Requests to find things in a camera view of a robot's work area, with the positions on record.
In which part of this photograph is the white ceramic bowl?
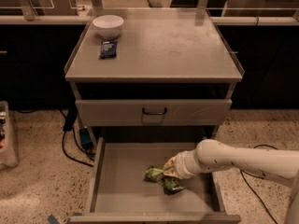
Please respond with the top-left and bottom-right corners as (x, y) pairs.
(93, 15), (124, 39)

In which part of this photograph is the dark blue snack packet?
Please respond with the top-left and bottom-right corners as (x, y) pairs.
(99, 40), (118, 59)

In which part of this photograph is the black floor cable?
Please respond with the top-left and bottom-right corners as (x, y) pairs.
(59, 109), (96, 168)
(239, 144), (279, 224)

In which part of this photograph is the clear plastic storage bin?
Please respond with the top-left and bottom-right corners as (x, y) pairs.
(0, 101), (19, 170)

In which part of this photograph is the blue power adapter box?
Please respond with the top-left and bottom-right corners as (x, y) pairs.
(79, 128), (93, 149)

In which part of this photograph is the closed grey top drawer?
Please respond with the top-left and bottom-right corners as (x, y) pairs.
(76, 99), (232, 126)

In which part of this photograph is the black floor cable left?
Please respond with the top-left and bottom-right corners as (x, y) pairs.
(59, 109), (96, 168)

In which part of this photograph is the black floor cable right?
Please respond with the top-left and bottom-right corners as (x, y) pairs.
(239, 144), (279, 224)

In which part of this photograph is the grey drawer cabinet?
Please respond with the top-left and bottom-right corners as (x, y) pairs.
(64, 7), (246, 224)

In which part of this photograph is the black drawer handle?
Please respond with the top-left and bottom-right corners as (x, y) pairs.
(142, 107), (167, 116)

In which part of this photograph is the green jalapeno chip bag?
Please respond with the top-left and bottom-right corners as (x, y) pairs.
(144, 166), (184, 195)

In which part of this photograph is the blue tape on floor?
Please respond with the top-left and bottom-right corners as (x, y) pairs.
(47, 212), (81, 224)

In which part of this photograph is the open grey middle drawer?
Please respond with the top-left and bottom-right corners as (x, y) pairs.
(71, 139), (241, 224)

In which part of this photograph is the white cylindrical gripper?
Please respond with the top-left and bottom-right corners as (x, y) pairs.
(163, 149), (199, 179)

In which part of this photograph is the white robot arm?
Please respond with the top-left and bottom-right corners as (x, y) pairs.
(163, 139), (299, 224)

